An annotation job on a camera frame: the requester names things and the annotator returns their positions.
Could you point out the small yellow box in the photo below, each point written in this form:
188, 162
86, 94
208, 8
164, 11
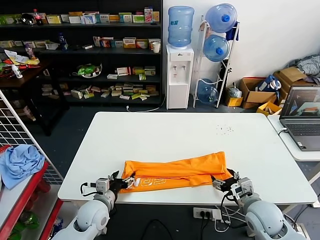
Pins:
233, 102
265, 110

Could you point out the blue drink bottle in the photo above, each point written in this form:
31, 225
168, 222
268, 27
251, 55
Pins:
63, 42

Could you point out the pile of striped clothes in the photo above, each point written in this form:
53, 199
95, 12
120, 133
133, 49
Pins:
308, 65

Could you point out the orange t-shirt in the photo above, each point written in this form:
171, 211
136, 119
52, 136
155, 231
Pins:
175, 170

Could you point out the light blue crumpled garment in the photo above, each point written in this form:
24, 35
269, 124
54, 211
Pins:
20, 162

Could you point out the shiny black bowl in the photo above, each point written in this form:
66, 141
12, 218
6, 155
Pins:
28, 19

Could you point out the blue shopping bag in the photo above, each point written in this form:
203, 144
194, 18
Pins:
268, 83

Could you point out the black shelving unit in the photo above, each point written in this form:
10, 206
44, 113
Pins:
110, 57

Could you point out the small white bottle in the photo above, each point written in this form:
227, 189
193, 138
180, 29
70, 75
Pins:
17, 72

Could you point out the yellow white medicine box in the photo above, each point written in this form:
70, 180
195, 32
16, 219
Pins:
129, 43
53, 19

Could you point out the clear plastic bag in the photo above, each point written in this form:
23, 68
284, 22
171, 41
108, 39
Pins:
235, 92

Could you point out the upright blue water bottle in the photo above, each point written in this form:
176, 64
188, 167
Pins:
180, 27

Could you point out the open brown cardboard box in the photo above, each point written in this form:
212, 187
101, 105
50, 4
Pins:
257, 98

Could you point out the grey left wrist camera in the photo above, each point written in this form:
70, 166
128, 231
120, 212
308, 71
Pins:
102, 186

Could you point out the white power strip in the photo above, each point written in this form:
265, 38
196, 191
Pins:
200, 212

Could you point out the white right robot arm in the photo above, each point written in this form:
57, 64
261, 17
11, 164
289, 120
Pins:
265, 220

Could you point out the white paper cup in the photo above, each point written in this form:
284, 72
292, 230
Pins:
156, 48

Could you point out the teal white medicine box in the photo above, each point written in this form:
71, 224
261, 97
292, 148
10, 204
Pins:
125, 17

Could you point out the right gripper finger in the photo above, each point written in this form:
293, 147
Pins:
236, 174
216, 183

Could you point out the white work table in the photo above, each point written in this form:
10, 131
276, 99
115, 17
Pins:
175, 135

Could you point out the green white medicine box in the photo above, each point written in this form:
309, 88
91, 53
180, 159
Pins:
10, 19
138, 18

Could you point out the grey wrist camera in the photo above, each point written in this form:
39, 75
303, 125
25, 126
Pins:
243, 187
102, 186

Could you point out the orange white medicine box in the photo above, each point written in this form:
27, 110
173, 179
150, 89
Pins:
142, 44

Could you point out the white water dispenser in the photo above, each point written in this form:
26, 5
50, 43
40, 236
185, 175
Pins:
178, 82

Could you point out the red and white cart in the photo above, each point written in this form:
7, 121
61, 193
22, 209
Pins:
22, 197

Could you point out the dark blue hanging cloth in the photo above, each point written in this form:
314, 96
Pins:
233, 32

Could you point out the small white side table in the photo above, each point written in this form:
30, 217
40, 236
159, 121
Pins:
302, 155

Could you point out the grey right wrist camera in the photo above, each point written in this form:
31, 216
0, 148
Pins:
243, 187

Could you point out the brown cardboard box stack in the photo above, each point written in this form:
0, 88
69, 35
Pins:
292, 75

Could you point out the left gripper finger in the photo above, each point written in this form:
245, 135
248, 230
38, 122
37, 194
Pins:
114, 176
129, 181

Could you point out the bowl with green fruit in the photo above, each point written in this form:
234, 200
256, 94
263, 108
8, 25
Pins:
86, 70

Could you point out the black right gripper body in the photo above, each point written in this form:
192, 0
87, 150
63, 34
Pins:
228, 184

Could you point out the purple drink bottle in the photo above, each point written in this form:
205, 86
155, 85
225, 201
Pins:
30, 51

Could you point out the blue white medicine box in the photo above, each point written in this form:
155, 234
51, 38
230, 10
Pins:
88, 19

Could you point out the green plastic item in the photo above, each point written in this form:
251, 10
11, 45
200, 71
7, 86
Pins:
29, 220

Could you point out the grey floor power strip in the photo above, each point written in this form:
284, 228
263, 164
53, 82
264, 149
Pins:
303, 231

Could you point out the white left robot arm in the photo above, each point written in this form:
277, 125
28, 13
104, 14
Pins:
92, 217

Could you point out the grey laptop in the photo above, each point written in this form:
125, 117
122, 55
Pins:
302, 125

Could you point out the tall pink medicine box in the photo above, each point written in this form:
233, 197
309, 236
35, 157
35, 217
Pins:
148, 15

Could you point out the white red medicine box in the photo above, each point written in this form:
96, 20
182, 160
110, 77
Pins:
123, 71

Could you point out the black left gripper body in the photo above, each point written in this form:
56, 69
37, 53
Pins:
117, 185

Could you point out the plain white medicine box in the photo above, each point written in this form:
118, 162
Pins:
74, 20

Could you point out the cola bottle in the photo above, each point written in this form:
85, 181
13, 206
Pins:
38, 18

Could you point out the blue water jug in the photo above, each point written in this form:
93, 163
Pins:
215, 48
220, 17
207, 92

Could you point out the dark wooden table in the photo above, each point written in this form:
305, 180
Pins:
27, 80

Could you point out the white metal jug rack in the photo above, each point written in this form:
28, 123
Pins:
225, 85

